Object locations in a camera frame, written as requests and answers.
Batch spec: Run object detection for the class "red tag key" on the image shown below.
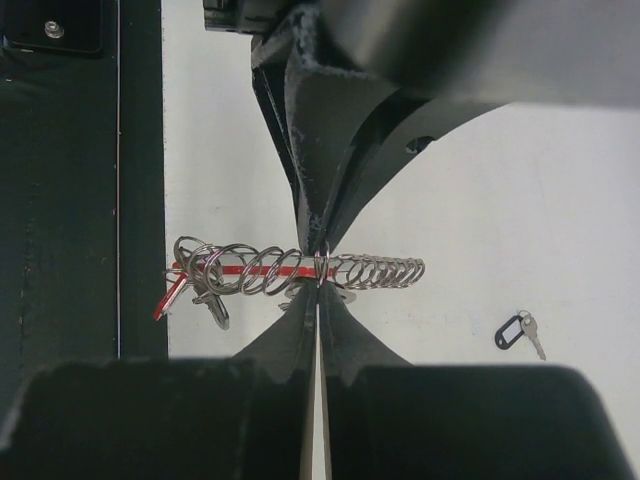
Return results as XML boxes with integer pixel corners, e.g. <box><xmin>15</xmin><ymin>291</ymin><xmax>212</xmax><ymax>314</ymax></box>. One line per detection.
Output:
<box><xmin>153</xmin><ymin>272</ymin><xmax>190</xmax><ymax>321</ymax></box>

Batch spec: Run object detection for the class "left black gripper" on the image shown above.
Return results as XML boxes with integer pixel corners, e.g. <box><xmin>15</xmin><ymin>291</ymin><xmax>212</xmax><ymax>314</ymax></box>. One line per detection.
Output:
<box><xmin>202</xmin><ymin>0</ymin><xmax>400</xmax><ymax>253</ymax></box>

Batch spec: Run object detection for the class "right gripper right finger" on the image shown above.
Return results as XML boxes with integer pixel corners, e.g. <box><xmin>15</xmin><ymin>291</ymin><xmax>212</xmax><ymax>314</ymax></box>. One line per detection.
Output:
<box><xmin>318</xmin><ymin>285</ymin><xmax>634</xmax><ymax>479</ymax></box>

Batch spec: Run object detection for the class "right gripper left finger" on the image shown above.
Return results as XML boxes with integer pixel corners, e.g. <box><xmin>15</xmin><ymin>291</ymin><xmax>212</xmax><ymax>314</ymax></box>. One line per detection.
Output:
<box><xmin>1</xmin><ymin>282</ymin><xmax>318</xmax><ymax>479</ymax></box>

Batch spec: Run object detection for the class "red handled key organizer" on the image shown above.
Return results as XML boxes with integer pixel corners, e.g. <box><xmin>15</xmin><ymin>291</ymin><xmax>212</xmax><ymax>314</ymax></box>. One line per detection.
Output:
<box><xmin>165</xmin><ymin>236</ymin><xmax>426</xmax><ymax>296</ymax></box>

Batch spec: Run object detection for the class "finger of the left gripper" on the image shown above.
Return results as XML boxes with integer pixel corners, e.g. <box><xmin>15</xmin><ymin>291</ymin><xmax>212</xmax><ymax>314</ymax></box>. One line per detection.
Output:
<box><xmin>320</xmin><ymin>1</ymin><xmax>639</xmax><ymax>245</ymax></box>

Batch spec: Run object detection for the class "black tag key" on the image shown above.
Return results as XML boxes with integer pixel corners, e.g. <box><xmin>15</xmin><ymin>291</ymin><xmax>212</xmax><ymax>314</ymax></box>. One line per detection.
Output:
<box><xmin>192</xmin><ymin>283</ymin><xmax>230</xmax><ymax>330</ymax></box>
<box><xmin>494</xmin><ymin>310</ymin><xmax>547</xmax><ymax>361</ymax></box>
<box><xmin>278</xmin><ymin>284</ymin><xmax>356</xmax><ymax>312</ymax></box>

